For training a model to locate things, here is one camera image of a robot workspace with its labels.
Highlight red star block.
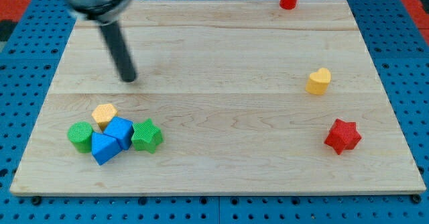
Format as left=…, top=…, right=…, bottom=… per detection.
left=324, top=119, right=362, bottom=155

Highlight blue cube block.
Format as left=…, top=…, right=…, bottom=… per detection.
left=103, top=117, right=133, bottom=150

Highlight green cylinder block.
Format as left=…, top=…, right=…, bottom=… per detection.
left=67, top=121, right=93, bottom=154

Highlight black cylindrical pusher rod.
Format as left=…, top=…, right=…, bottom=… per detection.
left=99, top=21, right=137, bottom=82

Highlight yellow hexagon block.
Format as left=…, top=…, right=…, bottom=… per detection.
left=91, top=103, right=118, bottom=131

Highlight green star block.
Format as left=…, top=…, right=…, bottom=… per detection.
left=131, top=118, right=164, bottom=154

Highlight yellow heart block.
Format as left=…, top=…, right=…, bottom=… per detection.
left=305, top=68, right=332, bottom=95

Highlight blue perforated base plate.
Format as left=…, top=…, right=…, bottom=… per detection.
left=1, top=0, right=428, bottom=223

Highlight blue triangle block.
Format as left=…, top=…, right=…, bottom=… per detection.
left=91, top=132, right=122, bottom=166

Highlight wooden board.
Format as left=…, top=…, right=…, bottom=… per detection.
left=10, top=0, right=426, bottom=197

